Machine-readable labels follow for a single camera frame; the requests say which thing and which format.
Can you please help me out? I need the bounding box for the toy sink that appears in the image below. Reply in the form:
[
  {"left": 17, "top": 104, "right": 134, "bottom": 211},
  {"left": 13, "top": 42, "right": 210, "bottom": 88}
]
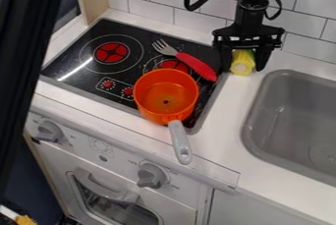
[{"left": 240, "top": 69, "right": 336, "bottom": 188}]

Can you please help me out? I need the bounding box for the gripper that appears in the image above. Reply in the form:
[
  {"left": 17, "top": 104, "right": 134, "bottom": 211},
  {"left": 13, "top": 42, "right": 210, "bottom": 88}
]
[{"left": 211, "top": 23, "right": 287, "bottom": 73}]

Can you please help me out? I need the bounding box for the orange pot with grey handle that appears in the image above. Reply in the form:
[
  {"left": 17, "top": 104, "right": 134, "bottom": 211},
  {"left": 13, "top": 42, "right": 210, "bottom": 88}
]
[{"left": 132, "top": 68, "right": 201, "bottom": 166}]

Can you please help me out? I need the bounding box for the toy stove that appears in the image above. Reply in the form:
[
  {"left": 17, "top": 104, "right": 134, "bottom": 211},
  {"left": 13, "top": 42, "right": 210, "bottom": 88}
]
[{"left": 39, "top": 18, "right": 230, "bottom": 135}]

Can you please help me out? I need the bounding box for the fork with red handle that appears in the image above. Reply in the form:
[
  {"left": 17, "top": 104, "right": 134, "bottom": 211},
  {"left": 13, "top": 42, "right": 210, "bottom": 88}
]
[{"left": 150, "top": 38, "right": 220, "bottom": 83}]

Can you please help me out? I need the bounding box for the yellow toy corn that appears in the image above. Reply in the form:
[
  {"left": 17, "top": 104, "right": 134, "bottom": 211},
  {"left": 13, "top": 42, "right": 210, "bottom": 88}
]
[{"left": 228, "top": 48, "right": 256, "bottom": 77}]

